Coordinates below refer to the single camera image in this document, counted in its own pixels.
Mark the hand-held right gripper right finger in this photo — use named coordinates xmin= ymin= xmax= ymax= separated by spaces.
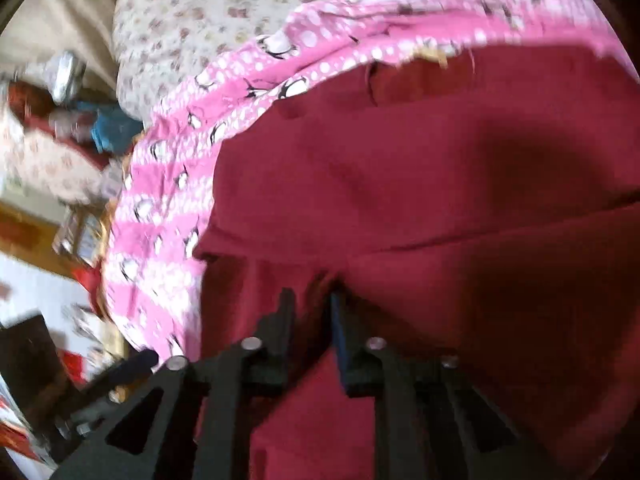
xmin=330 ymin=292 xmax=551 ymax=480

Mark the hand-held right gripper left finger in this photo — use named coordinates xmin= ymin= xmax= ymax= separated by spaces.
xmin=50 ymin=287 xmax=297 ymax=480

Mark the maroon garment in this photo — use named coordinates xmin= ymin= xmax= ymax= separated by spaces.
xmin=192 ymin=45 xmax=640 ymax=480

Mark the pink penguin print blanket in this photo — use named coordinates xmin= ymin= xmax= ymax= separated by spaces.
xmin=92 ymin=0 xmax=626 ymax=376

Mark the blue cloth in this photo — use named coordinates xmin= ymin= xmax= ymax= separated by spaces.
xmin=90 ymin=105 xmax=143 ymax=153

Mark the black box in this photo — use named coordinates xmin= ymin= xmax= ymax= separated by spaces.
xmin=0 ymin=315 xmax=63 ymax=411

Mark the floral cushion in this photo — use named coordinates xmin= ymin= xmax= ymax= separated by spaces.
xmin=0 ymin=107 xmax=108 ymax=203

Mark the floral bedsheet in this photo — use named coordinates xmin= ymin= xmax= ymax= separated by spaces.
xmin=112 ymin=0 xmax=451 ymax=121

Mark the silver object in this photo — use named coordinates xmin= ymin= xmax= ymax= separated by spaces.
xmin=47 ymin=50 xmax=88 ymax=106

